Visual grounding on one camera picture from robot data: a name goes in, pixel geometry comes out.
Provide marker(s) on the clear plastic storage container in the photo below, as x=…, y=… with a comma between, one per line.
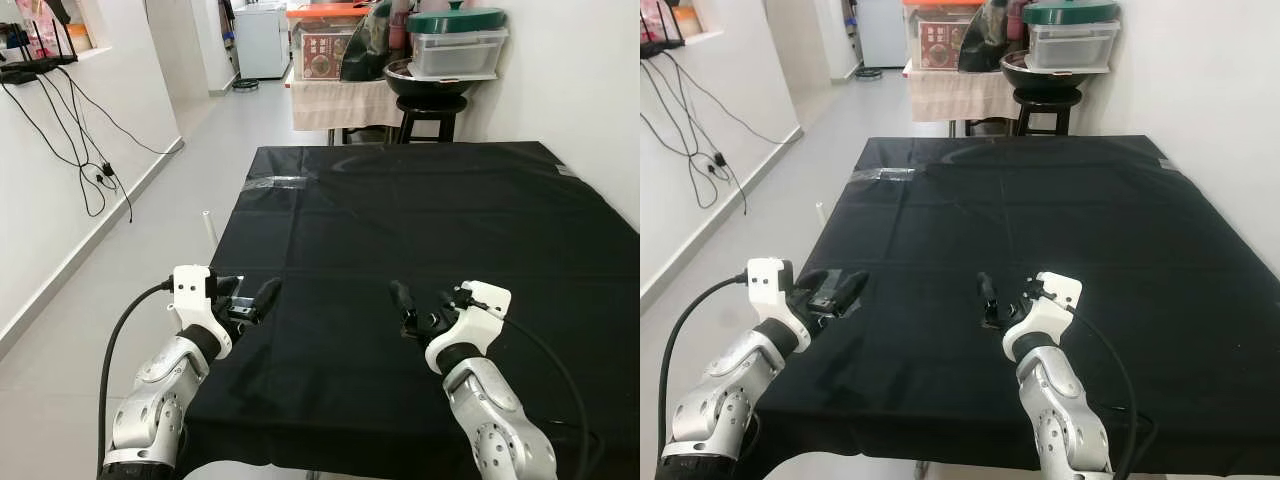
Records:
x=458, y=55
x=1072, y=48

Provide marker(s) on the orange jar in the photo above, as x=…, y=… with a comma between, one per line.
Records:
x=80, y=38
x=686, y=20

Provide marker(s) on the grey cabinet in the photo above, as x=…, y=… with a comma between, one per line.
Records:
x=880, y=35
x=260, y=45

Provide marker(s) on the black round floor base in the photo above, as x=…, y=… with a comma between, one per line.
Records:
x=868, y=74
x=246, y=84

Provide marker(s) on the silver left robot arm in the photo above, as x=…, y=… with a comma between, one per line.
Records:
x=155, y=400
x=720, y=390

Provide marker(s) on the beige side table cloth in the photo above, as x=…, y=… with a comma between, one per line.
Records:
x=335, y=105
x=950, y=98

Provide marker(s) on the orange lidded storage box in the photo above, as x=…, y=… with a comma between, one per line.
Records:
x=940, y=40
x=325, y=45

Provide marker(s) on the green pot lid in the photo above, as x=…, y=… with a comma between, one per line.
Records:
x=1070, y=14
x=455, y=22

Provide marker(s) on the clear tape strip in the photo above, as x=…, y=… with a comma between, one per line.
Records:
x=1168, y=164
x=280, y=182
x=567, y=171
x=885, y=174

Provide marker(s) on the white plastic table leg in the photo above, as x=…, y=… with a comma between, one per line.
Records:
x=208, y=230
x=820, y=215

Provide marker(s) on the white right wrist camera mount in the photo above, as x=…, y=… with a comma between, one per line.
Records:
x=1045, y=310
x=470, y=320

